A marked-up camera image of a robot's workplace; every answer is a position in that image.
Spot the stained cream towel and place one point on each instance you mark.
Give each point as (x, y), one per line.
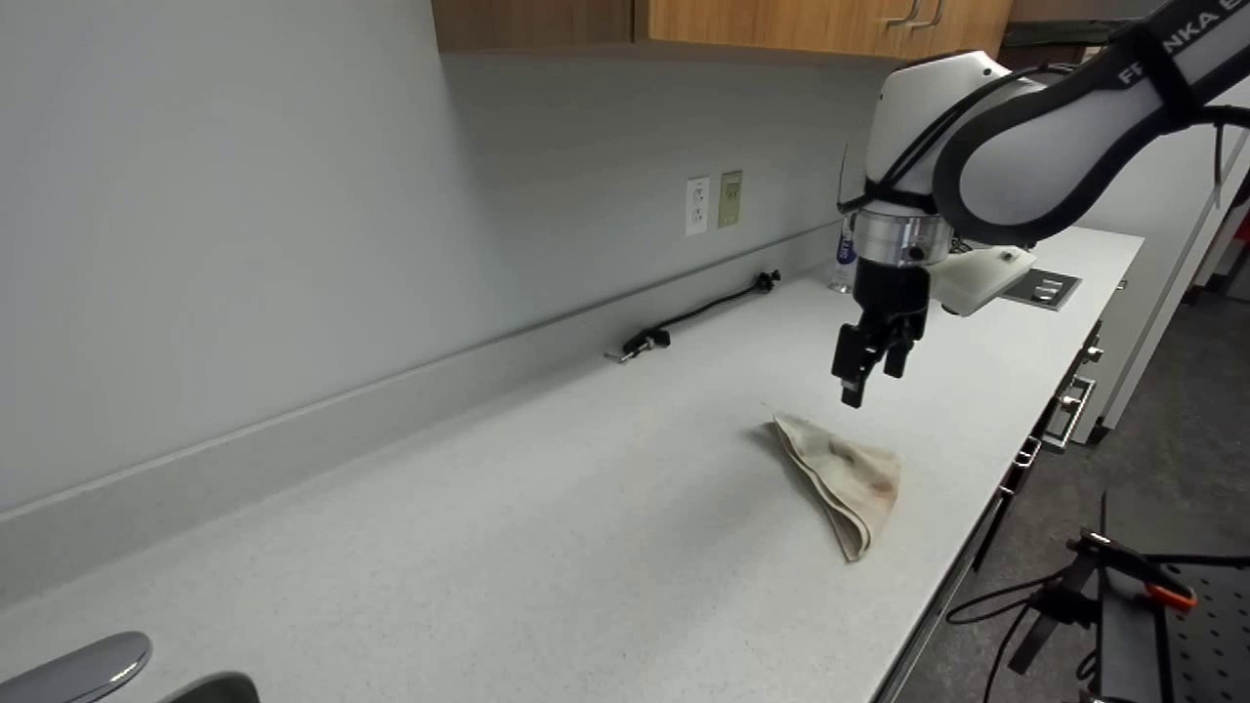
(844, 474)

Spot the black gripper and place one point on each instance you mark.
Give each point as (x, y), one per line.
(891, 297)

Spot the wooden wall cabinet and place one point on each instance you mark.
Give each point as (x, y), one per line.
(549, 19)

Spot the dark grey sink fixture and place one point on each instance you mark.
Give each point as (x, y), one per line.
(217, 687)

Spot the orange and black clamp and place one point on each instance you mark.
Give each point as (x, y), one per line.
(1145, 578)

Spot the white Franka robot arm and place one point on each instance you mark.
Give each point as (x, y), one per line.
(1042, 156)

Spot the black perforated board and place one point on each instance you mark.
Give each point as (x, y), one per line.
(1204, 638)

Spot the beige wall plate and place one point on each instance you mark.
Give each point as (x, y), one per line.
(734, 196)

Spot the white electrical outlet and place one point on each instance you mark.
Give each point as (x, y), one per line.
(702, 206)

